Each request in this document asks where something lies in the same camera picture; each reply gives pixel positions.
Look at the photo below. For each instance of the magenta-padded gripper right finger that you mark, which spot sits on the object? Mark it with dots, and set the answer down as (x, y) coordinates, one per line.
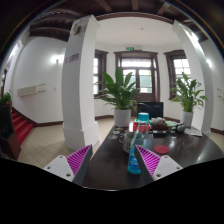
(165, 166)

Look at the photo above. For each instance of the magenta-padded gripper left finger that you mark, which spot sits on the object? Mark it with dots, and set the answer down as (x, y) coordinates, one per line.
(60, 166)

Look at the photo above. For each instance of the clear blue-capped water bottle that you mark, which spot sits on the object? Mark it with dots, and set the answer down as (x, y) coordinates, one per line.
(134, 164)

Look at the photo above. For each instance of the flat round red coaster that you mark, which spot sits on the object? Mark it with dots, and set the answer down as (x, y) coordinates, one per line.
(161, 149)

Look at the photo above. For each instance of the black round headphones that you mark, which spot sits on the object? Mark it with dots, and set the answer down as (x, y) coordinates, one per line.
(180, 128)

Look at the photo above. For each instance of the green cloth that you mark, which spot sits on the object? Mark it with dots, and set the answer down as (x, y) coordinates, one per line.
(171, 124)

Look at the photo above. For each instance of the white printed booklet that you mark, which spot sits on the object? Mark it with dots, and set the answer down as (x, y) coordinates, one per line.
(193, 132)

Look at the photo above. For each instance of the broad-leafed plant in white pot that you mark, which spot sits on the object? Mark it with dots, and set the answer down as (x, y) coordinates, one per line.
(122, 117)
(186, 118)

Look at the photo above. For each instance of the red carpeted staircase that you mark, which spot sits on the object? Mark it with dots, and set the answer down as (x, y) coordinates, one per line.
(21, 126)

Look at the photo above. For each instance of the black chair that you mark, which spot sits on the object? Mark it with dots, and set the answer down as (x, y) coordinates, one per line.
(155, 109)

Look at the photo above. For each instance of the small green plant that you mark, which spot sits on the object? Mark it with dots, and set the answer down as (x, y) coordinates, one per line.
(5, 98)

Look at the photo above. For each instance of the dark wooden framed window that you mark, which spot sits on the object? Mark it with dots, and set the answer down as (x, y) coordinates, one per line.
(101, 66)
(170, 66)

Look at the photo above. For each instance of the purple pillar sign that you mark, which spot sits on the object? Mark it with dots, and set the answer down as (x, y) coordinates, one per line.
(72, 58)

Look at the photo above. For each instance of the green exit sign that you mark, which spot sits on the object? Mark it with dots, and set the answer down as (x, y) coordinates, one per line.
(130, 48)

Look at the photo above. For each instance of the white wall radiator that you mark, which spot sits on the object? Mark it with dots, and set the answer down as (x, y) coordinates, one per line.
(27, 90)

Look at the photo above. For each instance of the glowing wall lamp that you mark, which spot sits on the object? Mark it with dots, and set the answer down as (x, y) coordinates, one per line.
(57, 60)

